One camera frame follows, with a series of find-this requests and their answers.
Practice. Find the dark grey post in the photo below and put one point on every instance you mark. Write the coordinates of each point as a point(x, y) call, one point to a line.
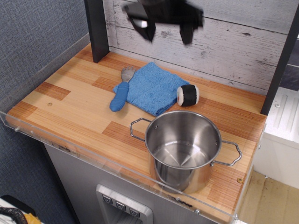
point(282, 63)
point(97, 28)

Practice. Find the plush sushi roll toy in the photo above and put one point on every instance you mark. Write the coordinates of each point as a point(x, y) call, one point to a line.
point(187, 95)

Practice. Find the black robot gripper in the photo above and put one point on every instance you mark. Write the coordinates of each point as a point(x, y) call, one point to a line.
point(144, 14)

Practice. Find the silver dispenser panel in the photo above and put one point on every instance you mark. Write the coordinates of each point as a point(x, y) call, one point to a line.
point(120, 209)

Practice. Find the dark grey left post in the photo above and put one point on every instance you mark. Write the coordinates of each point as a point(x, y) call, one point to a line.
point(97, 28)

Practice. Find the yellow object at corner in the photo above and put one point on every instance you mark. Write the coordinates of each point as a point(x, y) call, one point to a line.
point(31, 219)

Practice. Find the stainless steel pot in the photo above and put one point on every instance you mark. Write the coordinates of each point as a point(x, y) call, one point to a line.
point(182, 148)

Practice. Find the dark grey right post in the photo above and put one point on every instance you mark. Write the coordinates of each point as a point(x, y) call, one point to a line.
point(282, 63)

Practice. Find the grey toy cabinet front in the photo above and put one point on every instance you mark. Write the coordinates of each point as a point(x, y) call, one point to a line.
point(80, 180)

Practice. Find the blue folded cloth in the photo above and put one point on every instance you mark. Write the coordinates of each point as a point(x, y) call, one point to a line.
point(153, 89)

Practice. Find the white toy sink counter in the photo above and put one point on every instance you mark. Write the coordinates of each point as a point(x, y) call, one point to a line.
point(277, 154)

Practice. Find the clear acrylic guard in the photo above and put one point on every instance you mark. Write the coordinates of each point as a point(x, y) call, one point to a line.
point(69, 112)

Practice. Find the blue handled metal spork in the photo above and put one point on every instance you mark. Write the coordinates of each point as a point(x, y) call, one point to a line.
point(120, 98)

